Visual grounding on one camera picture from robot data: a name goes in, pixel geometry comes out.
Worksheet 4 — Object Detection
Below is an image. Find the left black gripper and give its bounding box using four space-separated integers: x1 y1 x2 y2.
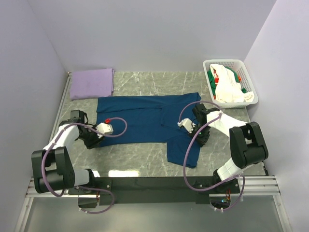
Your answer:
78 124 105 149

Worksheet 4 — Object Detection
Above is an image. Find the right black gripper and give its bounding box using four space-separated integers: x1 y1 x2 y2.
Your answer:
188 124 211 147

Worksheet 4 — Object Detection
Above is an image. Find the blue t shirt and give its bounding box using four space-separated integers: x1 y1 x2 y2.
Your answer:
97 92 201 168

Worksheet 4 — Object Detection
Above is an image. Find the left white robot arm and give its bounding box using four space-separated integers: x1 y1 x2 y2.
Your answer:
31 110 112 194

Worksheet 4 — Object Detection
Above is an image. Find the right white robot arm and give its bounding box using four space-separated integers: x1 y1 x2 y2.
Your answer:
178 103 268 193

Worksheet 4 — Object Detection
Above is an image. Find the folded purple t shirt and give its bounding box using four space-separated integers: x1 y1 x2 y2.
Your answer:
70 68 114 100

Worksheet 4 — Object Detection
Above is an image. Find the white t shirt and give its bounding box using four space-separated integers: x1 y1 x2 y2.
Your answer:
210 64 254 103

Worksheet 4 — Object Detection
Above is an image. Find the white plastic laundry basket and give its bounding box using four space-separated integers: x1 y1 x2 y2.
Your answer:
203 59 258 109

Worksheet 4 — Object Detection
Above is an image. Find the green t shirt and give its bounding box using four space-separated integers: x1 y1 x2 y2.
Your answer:
207 67 242 99

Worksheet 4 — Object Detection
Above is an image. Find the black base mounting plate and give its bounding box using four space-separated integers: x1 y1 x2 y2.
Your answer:
68 176 240 205

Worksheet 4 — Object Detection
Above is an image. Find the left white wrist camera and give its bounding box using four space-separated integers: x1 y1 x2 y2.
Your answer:
96 123 113 135

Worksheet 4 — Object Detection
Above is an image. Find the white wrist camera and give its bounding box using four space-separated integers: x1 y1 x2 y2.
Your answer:
177 118 195 133
96 123 113 135

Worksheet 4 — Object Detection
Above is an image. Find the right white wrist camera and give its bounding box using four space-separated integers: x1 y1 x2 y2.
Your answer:
177 118 195 133

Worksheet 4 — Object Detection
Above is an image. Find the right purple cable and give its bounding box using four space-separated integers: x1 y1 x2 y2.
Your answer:
178 101 246 212

